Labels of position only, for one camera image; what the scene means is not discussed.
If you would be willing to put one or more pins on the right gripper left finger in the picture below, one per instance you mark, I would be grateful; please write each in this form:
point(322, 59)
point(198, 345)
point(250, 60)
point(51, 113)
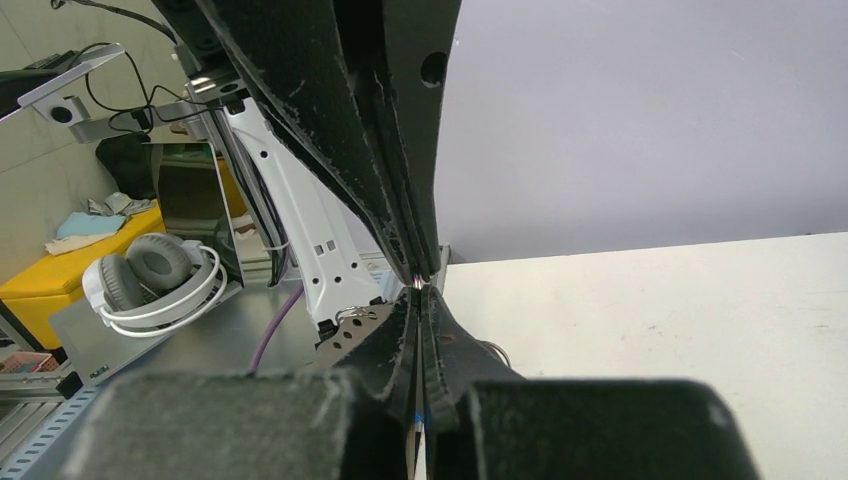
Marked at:
point(353, 420)

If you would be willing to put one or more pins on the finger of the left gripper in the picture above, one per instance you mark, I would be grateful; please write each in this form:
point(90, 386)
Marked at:
point(396, 56)
point(319, 73)

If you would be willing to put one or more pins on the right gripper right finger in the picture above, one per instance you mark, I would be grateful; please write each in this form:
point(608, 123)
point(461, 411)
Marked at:
point(486, 421)

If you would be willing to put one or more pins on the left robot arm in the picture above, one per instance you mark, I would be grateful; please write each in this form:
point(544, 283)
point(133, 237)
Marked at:
point(333, 275)

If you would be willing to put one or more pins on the black bag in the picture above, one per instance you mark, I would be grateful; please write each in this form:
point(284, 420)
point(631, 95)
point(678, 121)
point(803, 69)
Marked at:
point(126, 159)

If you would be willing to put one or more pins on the white grey headphones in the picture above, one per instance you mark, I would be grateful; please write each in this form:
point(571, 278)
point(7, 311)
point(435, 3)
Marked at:
point(159, 285)

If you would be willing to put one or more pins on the yellow box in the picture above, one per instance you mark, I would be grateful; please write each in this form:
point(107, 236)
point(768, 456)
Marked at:
point(197, 203)

